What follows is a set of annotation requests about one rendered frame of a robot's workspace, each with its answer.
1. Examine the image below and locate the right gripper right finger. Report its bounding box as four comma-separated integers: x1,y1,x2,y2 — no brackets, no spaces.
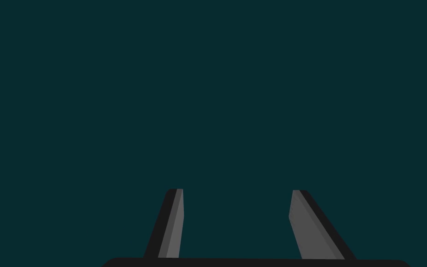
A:
289,189,357,260

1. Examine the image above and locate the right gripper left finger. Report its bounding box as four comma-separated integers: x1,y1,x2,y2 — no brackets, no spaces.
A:
144,188,185,259

